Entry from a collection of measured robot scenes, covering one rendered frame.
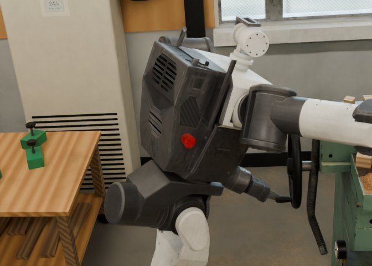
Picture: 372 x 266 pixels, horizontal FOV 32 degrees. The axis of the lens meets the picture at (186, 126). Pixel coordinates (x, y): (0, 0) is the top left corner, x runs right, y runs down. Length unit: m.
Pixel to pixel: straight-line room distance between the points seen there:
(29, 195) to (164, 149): 1.24
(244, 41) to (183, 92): 0.22
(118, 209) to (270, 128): 0.47
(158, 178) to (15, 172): 1.34
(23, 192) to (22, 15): 0.86
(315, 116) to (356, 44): 2.03
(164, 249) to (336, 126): 0.71
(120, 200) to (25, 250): 1.39
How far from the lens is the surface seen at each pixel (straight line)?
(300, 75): 3.47
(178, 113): 1.54
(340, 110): 1.42
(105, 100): 3.23
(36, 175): 2.88
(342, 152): 2.14
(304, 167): 2.23
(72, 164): 2.91
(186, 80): 1.52
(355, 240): 2.17
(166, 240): 1.88
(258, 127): 1.48
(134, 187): 1.70
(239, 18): 1.71
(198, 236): 1.78
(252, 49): 1.64
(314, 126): 1.43
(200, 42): 1.85
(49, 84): 3.25
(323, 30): 3.32
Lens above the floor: 2.03
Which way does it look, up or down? 29 degrees down
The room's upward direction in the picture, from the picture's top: 5 degrees counter-clockwise
